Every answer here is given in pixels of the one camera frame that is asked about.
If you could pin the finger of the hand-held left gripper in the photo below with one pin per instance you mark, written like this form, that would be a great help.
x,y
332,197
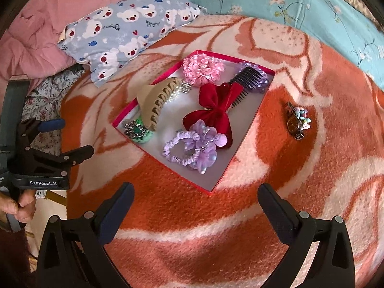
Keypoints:
x,y
72,154
51,124

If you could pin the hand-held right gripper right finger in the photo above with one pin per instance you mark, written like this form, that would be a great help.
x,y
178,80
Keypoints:
x,y
274,213

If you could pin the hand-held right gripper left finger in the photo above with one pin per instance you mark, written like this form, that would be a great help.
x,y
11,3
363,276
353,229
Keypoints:
x,y
118,213

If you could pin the purple scrunchie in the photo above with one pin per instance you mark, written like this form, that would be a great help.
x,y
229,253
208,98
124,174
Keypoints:
x,y
172,145

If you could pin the red shallow box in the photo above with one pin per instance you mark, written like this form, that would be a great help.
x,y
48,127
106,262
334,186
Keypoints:
x,y
240,129

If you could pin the purple sequin flower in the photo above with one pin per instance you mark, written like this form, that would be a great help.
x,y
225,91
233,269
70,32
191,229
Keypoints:
x,y
207,150

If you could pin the beige claw clip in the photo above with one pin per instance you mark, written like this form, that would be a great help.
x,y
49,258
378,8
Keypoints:
x,y
154,102

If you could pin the red velvet bow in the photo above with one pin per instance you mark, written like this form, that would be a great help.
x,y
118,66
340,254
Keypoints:
x,y
213,102

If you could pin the black comb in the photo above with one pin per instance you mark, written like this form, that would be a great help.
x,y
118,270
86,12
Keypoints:
x,y
249,76

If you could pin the person's left forearm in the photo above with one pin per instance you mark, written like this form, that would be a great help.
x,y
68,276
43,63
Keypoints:
x,y
13,252

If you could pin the person's left hand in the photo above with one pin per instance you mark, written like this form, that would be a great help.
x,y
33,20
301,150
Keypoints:
x,y
21,208

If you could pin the purple floral cloth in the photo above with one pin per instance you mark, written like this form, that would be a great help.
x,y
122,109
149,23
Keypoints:
x,y
51,102

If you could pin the orange and white blanket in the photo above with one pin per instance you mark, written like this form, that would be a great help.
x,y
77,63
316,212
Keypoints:
x,y
210,231

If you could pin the green hair accessory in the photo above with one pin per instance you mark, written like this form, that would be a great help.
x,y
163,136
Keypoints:
x,y
142,137

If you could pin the colourful bead hair clip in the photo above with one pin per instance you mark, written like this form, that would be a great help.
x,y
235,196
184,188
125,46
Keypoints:
x,y
303,115

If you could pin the pink quilt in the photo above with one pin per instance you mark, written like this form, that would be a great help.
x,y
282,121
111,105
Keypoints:
x,y
45,15

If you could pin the blue bear print pillow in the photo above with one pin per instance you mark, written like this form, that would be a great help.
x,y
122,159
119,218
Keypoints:
x,y
129,27

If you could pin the purple flower hair accessory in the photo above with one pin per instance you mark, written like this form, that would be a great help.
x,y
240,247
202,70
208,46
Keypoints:
x,y
258,86

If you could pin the pink flower hair accessory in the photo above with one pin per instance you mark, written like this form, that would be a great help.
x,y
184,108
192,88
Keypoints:
x,y
202,69

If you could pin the teal floral pillow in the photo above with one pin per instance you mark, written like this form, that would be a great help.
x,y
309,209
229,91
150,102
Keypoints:
x,y
300,12

